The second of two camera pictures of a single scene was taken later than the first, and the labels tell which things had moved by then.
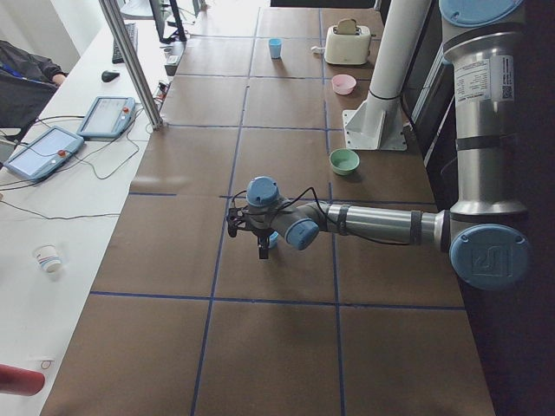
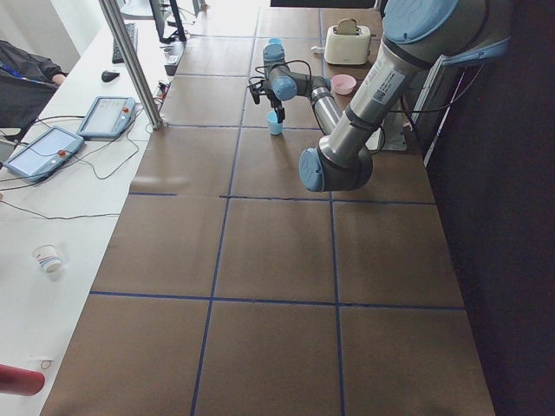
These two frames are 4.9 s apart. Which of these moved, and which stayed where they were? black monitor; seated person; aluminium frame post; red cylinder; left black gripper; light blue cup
Moved: left black gripper; light blue cup
Stayed: black monitor; seated person; red cylinder; aluminium frame post
